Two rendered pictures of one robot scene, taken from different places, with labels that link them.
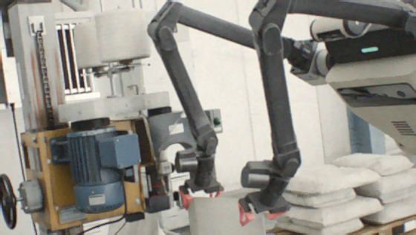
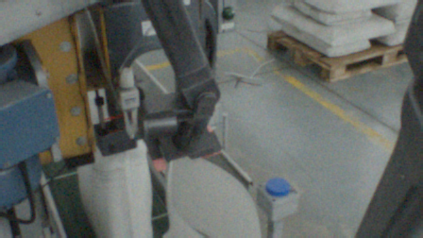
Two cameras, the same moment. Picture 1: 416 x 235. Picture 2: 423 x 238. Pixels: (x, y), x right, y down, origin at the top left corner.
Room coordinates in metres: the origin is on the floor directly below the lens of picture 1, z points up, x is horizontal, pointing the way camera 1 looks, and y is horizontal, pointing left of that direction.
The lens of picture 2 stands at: (1.28, -0.04, 1.62)
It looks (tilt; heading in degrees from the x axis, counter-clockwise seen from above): 30 degrees down; 3
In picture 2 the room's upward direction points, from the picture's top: straight up
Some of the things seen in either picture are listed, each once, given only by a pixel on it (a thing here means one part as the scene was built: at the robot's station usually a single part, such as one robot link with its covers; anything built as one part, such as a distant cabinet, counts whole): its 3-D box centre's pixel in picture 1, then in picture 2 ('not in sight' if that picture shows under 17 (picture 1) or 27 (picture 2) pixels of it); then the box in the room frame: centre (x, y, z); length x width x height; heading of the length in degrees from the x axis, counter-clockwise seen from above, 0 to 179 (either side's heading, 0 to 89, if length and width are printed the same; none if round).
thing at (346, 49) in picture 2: (316, 223); (323, 34); (5.08, -0.76, 0.20); 0.66 x 0.44 x 0.12; 30
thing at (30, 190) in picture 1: (30, 196); not in sight; (2.05, 0.60, 1.14); 0.11 x 0.06 x 0.11; 30
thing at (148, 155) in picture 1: (131, 141); (79, 33); (2.25, 0.28, 1.26); 0.22 x 0.05 x 0.16; 30
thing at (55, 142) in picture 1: (73, 149); not in sight; (1.99, 0.43, 1.27); 0.12 x 0.09 x 0.09; 120
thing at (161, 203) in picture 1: (155, 203); (114, 136); (2.19, 0.22, 1.04); 0.08 x 0.06 x 0.05; 120
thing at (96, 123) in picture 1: (91, 124); not in sight; (1.94, 0.36, 1.35); 0.12 x 0.12 x 0.04
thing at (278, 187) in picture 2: not in sight; (278, 188); (2.27, -0.16, 0.84); 0.06 x 0.06 x 0.02
